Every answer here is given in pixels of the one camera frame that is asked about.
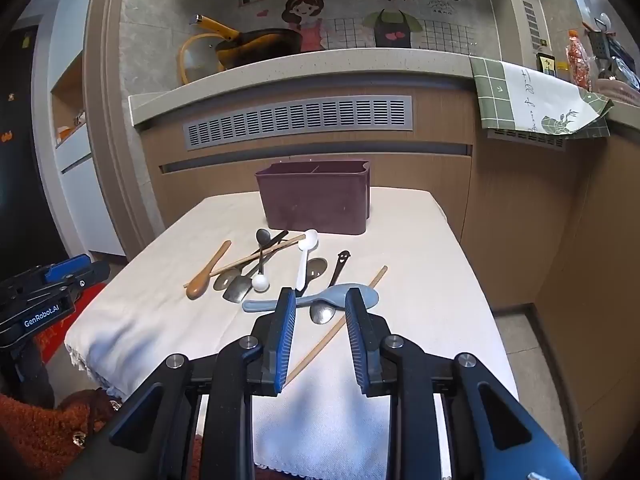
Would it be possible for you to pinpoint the maroon plastic utensil holder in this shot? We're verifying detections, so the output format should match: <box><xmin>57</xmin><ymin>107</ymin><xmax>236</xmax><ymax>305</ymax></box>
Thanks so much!
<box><xmin>254</xmin><ymin>159</ymin><xmax>371</xmax><ymax>236</ymax></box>

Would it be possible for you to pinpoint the kitchen countertop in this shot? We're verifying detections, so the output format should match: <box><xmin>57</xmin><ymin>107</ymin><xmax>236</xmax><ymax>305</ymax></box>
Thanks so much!
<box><xmin>127</xmin><ymin>46</ymin><xmax>640</xmax><ymax>132</ymax></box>

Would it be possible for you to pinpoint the long grey vent grille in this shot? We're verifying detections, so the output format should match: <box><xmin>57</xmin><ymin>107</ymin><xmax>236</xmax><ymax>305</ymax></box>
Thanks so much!
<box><xmin>182</xmin><ymin>94</ymin><xmax>415</xmax><ymax>151</ymax></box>

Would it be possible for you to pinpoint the metal spork with black handle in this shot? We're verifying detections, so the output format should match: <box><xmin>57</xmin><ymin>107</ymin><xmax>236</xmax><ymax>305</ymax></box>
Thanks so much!
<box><xmin>223</xmin><ymin>260</ymin><xmax>262</xmax><ymax>305</ymax></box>

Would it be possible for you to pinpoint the glass lid with yellow rim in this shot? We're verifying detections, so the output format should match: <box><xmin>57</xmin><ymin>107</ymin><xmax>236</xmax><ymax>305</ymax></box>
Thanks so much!
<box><xmin>179</xmin><ymin>32</ymin><xmax>227</xmax><ymax>86</ymax></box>

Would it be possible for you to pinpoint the black frying pan yellow handle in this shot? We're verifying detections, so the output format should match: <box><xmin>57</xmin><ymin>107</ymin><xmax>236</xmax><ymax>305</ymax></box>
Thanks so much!
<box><xmin>189</xmin><ymin>14</ymin><xmax>303</xmax><ymax>70</ymax></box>

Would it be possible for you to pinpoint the pink plastic basket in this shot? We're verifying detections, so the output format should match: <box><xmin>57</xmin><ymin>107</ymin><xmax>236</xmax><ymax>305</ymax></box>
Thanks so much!
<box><xmin>590</xmin><ymin>79</ymin><xmax>640</xmax><ymax>107</ymax></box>

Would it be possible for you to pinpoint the cartoon couple wall sticker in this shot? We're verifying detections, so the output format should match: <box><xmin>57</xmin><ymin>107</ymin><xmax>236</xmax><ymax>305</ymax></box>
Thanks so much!
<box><xmin>239</xmin><ymin>0</ymin><xmax>473</xmax><ymax>54</ymax></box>

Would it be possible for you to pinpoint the wooden chopstick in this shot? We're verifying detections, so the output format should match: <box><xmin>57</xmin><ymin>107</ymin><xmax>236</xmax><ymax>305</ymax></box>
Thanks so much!
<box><xmin>184</xmin><ymin>233</ymin><xmax>306</xmax><ymax>288</ymax></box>
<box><xmin>284</xmin><ymin>265</ymin><xmax>389</xmax><ymax>392</ymax></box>

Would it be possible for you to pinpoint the black and yellow packet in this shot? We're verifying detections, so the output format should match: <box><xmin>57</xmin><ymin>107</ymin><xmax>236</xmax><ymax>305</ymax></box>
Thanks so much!
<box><xmin>535</xmin><ymin>52</ymin><xmax>559</xmax><ymax>79</ymax></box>

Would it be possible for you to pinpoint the black chopstick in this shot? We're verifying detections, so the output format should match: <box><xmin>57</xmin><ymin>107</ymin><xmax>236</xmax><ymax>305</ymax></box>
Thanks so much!
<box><xmin>249</xmin><ymin>230</ymin><xmax>290</xmax><ymax>267</ymax></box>

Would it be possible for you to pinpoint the red snack packet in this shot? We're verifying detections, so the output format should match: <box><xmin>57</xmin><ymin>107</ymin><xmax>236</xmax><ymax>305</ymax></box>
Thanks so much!
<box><xmin>565</xmin><ymin>29</ymin><xmax>592</xmax><ymax>92</ymax></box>

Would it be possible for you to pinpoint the wooden kitchen cabinet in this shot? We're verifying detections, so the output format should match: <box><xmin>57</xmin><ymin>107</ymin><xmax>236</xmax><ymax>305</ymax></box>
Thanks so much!
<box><xmin>140</xmin><ymin>77</ymin><xmax>640</xmax><ymax>480</ymax></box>

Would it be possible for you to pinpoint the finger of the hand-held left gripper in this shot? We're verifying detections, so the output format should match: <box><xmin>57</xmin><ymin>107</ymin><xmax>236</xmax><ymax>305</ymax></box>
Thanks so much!
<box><xmin>60</xmin><ymin>261</ymin><xmax>111</xmax><ymax>295</ymax></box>
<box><xmin>43</xmin><ymin>254</ymin><xmax>94</xmax><ymax>284</ymax></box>

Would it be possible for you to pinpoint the blue rice paddle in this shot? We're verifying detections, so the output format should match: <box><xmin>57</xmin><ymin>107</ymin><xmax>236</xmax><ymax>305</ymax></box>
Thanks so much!
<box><xmin>242</xmin><ymin>283</ymin><xmax>380</xmax><ymax>314</ymax></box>

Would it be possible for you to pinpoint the white tablecloth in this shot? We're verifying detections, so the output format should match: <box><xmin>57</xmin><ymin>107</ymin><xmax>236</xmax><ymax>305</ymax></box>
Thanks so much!
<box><xmin>63</xmin><ymin>187</ymin><xmax>521</xmax><ymax>480</ymax></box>

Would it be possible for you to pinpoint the short grey vent grille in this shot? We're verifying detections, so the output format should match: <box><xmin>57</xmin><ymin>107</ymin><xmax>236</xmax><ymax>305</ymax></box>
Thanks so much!
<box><xmin>486</xmin><ymin>127</ymin><xmax>569</xmax><ymax>152</ymax></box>

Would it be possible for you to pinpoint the metal spoon with smiley handle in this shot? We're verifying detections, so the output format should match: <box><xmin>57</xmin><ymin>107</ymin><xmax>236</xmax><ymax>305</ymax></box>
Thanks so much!
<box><xmin>308</xmin><ymin>250</ymin><xmax>351</xmax><ymax>324</ymax></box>

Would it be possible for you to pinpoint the green checked towel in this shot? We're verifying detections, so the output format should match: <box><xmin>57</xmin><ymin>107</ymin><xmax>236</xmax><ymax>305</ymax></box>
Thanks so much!
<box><xmin>469</xmin><ymin>57</ymin><xmax>615</xmax><ymax>139</ymax></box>

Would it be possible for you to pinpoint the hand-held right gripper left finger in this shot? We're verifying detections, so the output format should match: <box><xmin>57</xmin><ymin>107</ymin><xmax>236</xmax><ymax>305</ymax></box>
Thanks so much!
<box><xmin>60</xmin><ymin>287</ymin><xmax>297</xmax><ymax>480</ymax></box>

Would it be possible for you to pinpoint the white shelf cabinet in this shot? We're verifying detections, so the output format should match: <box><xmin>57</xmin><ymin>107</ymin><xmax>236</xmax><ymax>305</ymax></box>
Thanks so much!
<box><xmin>49</xmin><ymin>0</ymin><xmax>127</xmax><ymax>262</ymax></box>

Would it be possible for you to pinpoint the black spoon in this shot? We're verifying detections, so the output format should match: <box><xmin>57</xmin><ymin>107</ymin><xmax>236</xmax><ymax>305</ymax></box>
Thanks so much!
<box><xmin>255</xmin><ymin>228</ymin><xmax>272</xmax><ymax>279</ymax></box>

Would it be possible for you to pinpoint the red floor mat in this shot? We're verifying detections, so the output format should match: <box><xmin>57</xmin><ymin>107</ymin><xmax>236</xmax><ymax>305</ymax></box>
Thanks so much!
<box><xmin>34</xmin><ymin>317</ymin><xmax>77</xmax><ymax>367</ymax></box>

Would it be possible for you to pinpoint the white pipe cover column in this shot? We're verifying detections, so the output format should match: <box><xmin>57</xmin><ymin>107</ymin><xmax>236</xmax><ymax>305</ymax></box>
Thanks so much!
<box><xmin>484</xmin><ymin>0</ymin><xmax>552</xmax><ymax>60</ymax></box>

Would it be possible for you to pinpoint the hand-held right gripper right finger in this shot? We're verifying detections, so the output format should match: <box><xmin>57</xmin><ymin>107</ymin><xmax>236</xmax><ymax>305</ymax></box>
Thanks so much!
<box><xmin>344</xmin><ymin>287</ymin><xmax>581</xmax><ymax>480</ymax></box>

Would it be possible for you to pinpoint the wooden spoon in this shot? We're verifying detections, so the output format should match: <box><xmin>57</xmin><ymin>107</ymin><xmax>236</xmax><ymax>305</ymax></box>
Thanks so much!
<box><xmin>184</xmin><ymin>240</ymin><xmax>232</xmax><ymax>301</ymax></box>

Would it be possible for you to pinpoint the metal grater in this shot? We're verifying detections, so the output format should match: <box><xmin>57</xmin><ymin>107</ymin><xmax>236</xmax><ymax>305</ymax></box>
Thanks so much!
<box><xmin>581</xmin><ymin>12</ymin><xmax>620</xmax><ymax>82</ymax></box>

